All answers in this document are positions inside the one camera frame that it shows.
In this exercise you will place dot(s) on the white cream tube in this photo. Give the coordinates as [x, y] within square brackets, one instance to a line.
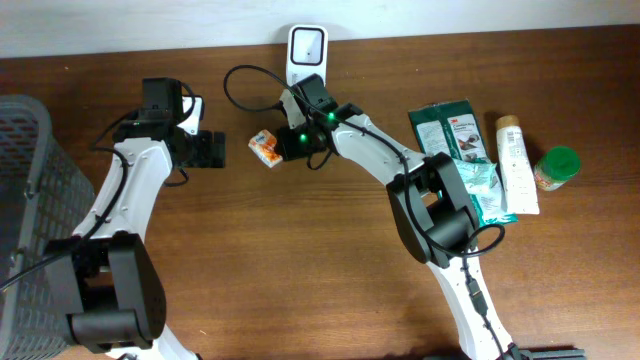
[516, 171]

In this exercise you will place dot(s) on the green lid jar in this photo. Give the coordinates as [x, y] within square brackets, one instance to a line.
[556, 167]

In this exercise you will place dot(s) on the orange snack packet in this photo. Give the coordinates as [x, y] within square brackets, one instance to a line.
[263, 145]

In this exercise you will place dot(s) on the light green wipes packet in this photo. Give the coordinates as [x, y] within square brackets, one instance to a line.
[482, 184]

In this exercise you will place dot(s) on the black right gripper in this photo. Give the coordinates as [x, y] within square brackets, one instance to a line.
[285, 143]

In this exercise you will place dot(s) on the white barcode scanner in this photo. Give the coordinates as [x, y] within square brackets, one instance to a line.
[307, 52]

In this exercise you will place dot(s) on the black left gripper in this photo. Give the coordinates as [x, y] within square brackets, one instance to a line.
[207, 151]

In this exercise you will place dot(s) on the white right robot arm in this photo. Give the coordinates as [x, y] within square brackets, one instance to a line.
[432, 210]

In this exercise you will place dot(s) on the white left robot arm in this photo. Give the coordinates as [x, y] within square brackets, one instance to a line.
[104, 285]

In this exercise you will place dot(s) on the green 3M gloves package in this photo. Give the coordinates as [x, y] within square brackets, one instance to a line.
[452, 128]

